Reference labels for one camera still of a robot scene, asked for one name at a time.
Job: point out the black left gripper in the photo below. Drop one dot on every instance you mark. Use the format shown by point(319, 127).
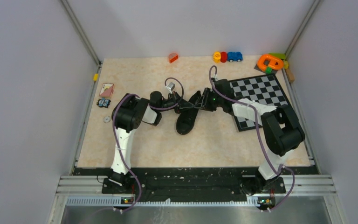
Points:
point(177, 99)

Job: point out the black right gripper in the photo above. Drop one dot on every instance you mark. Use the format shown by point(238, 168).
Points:
point(204, 99)

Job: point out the black shoelace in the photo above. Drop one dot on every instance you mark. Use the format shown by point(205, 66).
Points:
point(190, 106)

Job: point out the black canvas sneaker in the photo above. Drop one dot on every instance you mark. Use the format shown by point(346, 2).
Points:
point(186, 120)

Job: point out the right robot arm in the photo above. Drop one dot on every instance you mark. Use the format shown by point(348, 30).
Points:
point(277, 127)

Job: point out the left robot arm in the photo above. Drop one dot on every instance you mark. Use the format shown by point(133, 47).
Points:
point(132, 111)

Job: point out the orange toy brick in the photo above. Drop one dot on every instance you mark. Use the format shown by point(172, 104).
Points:
point(173, 57)

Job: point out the yellow toy cylinder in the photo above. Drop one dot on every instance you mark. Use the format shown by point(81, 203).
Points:
point(217, 57)

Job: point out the red toy cylinder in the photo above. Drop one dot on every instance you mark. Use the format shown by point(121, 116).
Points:
point(223, 57)

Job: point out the blue toy car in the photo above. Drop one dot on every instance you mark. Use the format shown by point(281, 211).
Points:
point(234, 57)

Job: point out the black white checkerboard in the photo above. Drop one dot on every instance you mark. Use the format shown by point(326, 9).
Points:
point(264, 89)

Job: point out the pink tangram puzzle box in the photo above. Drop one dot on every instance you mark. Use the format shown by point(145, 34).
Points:
point(107, 90)

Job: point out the small blue toy robot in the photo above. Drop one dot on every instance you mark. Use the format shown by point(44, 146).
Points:
point(103, 103)

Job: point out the wooden block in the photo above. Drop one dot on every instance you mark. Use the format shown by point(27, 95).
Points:
point(290, 75)

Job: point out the green toy block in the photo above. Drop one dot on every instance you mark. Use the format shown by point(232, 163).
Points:
point(279, 55)

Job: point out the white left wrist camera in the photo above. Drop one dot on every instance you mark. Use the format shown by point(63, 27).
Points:
point(170, 87)

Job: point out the orange plastic ring toy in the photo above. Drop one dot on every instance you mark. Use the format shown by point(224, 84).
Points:
point(268, 63)

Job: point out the yellow clip on rail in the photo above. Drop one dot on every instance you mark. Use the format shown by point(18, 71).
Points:
point(95, 77)

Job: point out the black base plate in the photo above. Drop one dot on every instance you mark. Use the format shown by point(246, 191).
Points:
point(200, 185)

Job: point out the aluminium frame rail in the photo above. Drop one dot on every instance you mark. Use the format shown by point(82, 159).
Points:
point(80, 31)

